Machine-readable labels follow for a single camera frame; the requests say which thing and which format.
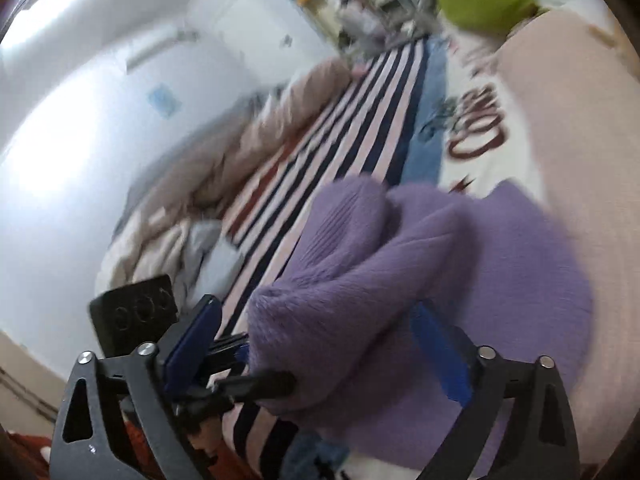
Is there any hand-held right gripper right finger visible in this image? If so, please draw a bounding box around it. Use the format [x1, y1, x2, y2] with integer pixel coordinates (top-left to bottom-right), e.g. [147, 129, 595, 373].
[410, 302, 581, 480]

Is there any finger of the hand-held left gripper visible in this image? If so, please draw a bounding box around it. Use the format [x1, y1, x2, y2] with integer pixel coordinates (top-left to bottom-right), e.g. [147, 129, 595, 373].
[214, 369, 297, 403]
[206, 332, 251, 362]

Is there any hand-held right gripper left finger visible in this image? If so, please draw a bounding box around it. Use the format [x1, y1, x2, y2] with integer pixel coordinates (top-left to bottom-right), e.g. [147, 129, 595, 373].
[49, 295, 223, 480]

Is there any purple knit cardigan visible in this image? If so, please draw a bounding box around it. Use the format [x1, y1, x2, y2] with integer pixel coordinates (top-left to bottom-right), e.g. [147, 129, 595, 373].
[245, 175, 596, 471]

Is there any grey and pink duvet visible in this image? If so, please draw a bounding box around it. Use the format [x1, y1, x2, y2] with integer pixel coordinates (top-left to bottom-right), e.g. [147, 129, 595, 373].
[95, 57, 353, 307]

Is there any red cloth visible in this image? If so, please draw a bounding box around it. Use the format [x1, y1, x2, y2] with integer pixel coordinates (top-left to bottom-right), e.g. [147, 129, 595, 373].
[4, 430, 53, 480]

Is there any striped printed blanket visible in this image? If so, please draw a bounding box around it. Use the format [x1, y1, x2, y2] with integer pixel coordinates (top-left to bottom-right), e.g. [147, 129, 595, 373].
[215, 35, 546, 480]

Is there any white air conditioner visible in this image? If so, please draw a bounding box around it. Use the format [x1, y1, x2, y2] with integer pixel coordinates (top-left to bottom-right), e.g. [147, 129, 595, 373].
[125, 27, 201, 69]

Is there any white door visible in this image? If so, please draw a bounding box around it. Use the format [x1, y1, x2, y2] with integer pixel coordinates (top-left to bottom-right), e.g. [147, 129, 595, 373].
[187, 0, 346, 91]

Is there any small blue wall poster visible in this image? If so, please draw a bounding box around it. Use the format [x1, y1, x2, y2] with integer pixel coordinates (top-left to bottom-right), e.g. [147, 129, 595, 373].
[147, 85, 182, 119]

